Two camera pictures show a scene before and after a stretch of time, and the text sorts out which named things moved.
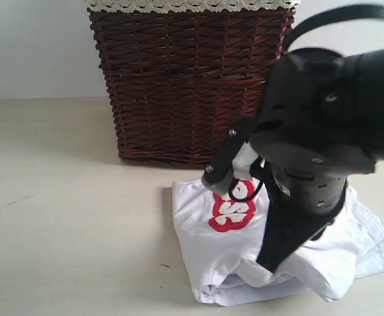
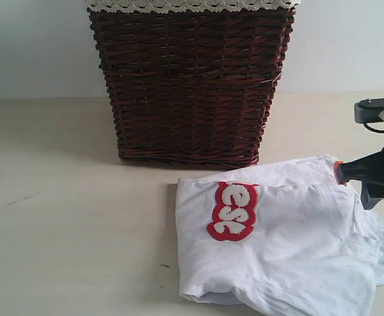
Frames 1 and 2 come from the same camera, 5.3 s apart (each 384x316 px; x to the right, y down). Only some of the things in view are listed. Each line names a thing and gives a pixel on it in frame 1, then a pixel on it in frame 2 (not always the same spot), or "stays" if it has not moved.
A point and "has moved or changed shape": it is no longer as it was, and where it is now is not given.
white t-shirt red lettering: (221, 236) has moved or changed shape
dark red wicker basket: (178, 79) stays
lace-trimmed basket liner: (187, 5) stays
